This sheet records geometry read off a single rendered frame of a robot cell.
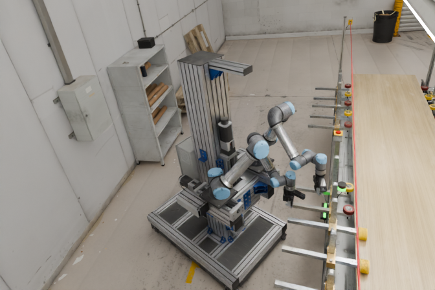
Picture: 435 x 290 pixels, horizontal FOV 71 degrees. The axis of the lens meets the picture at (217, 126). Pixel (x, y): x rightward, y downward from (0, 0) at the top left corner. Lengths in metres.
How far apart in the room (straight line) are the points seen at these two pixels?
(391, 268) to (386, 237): 0.24
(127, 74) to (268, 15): 6.51
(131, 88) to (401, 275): 3.34
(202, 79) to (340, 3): 7.96
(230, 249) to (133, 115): 2.20
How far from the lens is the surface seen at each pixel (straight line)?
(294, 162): 2.27
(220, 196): 2.23
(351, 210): 2.57
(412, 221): 2.63
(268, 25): 9.92
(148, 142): 4.47
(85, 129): 3.54
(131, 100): 4.21
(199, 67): 2.12
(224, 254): 3.14
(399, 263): 2.37
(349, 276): 2.57
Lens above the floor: 2.73
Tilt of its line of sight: 31 degrees down
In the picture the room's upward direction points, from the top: 8 degrees counter-clockwise
